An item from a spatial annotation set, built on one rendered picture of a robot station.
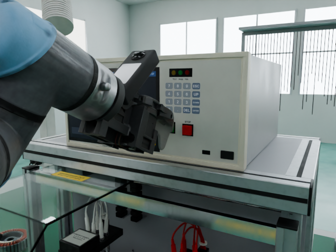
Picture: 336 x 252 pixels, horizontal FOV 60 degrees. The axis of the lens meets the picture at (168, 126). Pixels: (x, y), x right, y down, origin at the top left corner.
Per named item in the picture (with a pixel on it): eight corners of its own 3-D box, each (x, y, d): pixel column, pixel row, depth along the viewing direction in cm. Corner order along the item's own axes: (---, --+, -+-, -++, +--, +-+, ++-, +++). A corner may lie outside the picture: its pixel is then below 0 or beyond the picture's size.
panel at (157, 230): (298, 320, 62) (309, 185, 57) (74, 239, 93) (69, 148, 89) (299, 316, 63) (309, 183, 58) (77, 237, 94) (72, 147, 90)
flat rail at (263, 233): (285, 248, 46) (287, 230, 45) (29, 182, 75) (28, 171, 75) (286, 244, 47) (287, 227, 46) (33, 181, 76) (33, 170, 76)
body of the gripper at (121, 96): (118, 150, 49) (65, 129, 39) (129, 102, 51) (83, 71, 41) (156, 155, 46) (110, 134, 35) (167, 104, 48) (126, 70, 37)
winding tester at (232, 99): (243, 172, 51) (248, 51, 48) (66, 145, 72) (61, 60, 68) (278, 135, 84) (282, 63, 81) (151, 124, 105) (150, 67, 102)
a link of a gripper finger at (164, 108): (156, 126, 53) (129, 109, 45) (158, 117, 53) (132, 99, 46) (179, 128, 50) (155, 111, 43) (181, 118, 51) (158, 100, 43)
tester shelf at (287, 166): (309, 216, 44) (312, 187, 43) (22, 158, 76) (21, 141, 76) (319, 153, 82) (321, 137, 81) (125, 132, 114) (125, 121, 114)
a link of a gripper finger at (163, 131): (164, 154, 56) (138, 142, 48) (170, 125, 57) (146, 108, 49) (178, 156, 54) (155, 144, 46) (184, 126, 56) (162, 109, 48)
